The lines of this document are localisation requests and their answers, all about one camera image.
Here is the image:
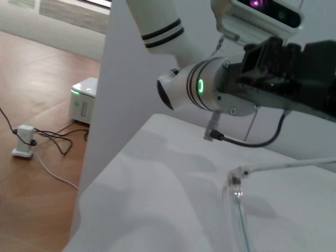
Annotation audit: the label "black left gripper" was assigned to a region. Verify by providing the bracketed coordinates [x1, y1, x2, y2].
[215, 36, 336, 121]

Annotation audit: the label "clear white glasses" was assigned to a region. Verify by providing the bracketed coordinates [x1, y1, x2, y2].
[222, 157, 336, 252]

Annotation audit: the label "white table cloth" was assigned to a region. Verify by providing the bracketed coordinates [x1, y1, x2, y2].
[62, 112, 336, 252]

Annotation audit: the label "white box device green light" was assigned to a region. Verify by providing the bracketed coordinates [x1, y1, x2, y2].
[68, 77, 99, 127]

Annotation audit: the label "white power adapter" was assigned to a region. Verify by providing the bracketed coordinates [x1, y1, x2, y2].
[12, 125, 36, 159]

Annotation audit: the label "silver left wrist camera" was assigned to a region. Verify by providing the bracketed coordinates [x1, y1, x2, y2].
[211, 0, 305, 48]

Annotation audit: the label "thin hanging wire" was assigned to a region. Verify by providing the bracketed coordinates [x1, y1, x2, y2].
[244, 106, 257, 142]

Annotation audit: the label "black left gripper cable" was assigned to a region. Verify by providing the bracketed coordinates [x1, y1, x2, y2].
[212, 111, 291, 148]

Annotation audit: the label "silver left wrist connector post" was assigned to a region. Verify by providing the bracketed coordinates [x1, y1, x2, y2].
[203, 111, 220, 142]

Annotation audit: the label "black floor cable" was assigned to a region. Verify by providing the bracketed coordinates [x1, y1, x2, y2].
[30, 128, 90, 156]
[0, 107, 18, 134]

